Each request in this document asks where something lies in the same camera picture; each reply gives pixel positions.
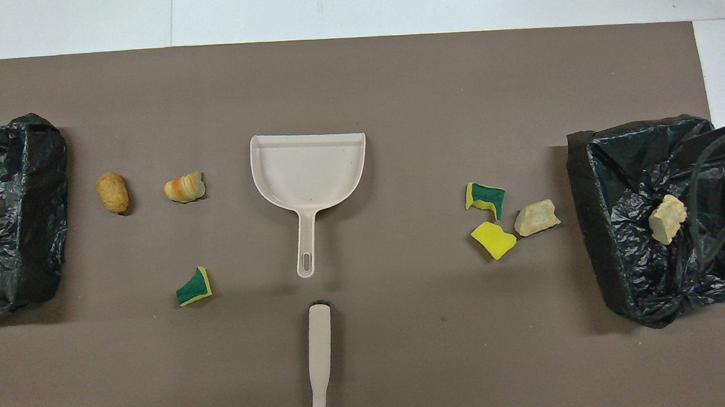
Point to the brown rounded sponge lump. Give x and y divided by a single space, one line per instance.
112 193

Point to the orange striped sponge piece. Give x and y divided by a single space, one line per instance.
183 189

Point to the small green yellow sponge wedge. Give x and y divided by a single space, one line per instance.
191 291

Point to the beige plastic dustpan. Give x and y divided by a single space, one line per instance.
307 175

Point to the beige brush black bristles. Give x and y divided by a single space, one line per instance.
319 344

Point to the curled green yellow sponge piece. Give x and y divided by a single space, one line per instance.
488 194

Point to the plain yellow sponge piece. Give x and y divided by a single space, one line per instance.
494 239

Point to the beige sponge chunk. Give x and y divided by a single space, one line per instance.
667 219
536 218

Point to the black bag lined bin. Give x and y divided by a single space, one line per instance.
629 244
25 249

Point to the brown table mat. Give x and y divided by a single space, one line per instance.
355 84

